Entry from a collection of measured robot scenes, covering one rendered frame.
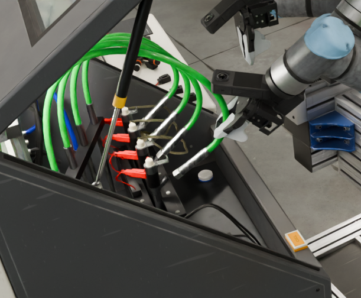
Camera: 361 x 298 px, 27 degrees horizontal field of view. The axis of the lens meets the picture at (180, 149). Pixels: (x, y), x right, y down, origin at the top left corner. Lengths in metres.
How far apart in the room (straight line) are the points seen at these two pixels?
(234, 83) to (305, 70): 0.15
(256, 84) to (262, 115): 0.06
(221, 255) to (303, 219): 1.76
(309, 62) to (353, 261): 1.39
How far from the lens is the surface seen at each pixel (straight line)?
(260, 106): 1.41
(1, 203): 1.20
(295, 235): 1.61
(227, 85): 1.40
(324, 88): 2.05
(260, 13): 1.65
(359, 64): 1.35
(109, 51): 1.42
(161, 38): 2.44
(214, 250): 1.36
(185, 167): 1.56
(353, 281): 2.56
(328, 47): 1.29
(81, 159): 1.71
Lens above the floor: 2.04
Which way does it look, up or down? 34 degrees down
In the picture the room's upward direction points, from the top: 11 degrees counter-clockwise
